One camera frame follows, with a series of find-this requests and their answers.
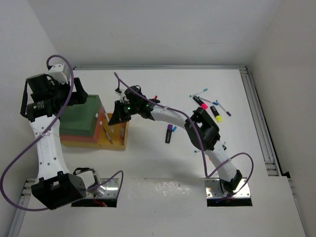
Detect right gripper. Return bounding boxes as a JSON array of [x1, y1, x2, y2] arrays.
[[110, 99, 140, 124]]

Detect pink fineliner pen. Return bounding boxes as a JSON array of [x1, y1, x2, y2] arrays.
[[103, 110, 114, 145]]

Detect yellow bottom drawer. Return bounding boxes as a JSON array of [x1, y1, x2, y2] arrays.
[[61, 118, 129, 151]]

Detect coral drawer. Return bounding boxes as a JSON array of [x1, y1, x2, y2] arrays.
[[60, 105, 105, 144]]

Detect pink highlighter marker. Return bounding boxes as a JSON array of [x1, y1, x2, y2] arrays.
[[193, 96, 208, 110]]

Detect orange fineliner pen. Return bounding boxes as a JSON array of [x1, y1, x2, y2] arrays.
[[120, 126, 124, 146]]

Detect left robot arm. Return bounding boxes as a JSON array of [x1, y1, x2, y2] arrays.
[[20, 74, 94, 210]]

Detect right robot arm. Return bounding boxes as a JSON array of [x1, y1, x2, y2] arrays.
[[109, 85, 242, 195]]

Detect green top drawer box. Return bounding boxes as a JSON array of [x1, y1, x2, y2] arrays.
[[60, 95, 102, 137]]

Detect purple highlighter marker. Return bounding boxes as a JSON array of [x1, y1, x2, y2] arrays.
[[165, 124, 173, 144]]

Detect teal fineliner pen top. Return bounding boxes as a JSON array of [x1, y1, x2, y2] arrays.
[[189, 88, 208, 98]]

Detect yellow highlighter marker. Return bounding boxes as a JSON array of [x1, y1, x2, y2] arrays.
[[210, 106, 222, 122]]

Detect violet fineliner pen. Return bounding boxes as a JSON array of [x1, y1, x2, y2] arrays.
[[216, 100, 232, 117]]

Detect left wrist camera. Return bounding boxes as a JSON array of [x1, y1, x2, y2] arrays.
[[47, 63, 71, 84]]

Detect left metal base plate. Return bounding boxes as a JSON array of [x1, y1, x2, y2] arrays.
[[86, 178, 119, 199]]

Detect metal base plate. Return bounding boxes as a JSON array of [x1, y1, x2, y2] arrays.
[[204, 178, 251, 199], [86, 178, 119, 199]]

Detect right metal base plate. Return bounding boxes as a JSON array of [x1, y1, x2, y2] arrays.
[[204, 178, 251, 199]]

